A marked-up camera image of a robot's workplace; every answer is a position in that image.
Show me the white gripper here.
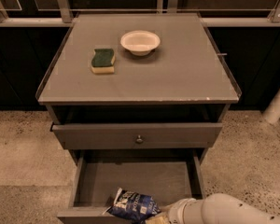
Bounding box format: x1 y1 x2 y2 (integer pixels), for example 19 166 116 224
145 198 196 224

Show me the blue chip bag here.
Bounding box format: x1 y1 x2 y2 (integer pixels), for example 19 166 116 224
105 188 161 224

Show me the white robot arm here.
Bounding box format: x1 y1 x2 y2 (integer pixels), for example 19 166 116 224
145 193 280 224

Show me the round metal drawer knob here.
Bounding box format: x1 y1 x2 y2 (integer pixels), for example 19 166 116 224
135 135 144 144

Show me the grey top drawer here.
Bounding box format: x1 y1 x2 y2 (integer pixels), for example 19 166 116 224
52 122 222 150

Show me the grey drawer cabinet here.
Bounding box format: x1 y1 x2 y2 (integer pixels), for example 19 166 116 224
35 12 243 224

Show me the white pipe leg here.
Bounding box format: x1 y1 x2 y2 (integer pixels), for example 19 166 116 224
263 89 280 124

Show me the green yellow sponge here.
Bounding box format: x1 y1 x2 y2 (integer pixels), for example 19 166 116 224
91 49 115 74

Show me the white bowl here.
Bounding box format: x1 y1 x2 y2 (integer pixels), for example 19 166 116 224
120 30 161 56

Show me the metal rail frame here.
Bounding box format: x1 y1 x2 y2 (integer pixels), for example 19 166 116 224
0 0 280 27

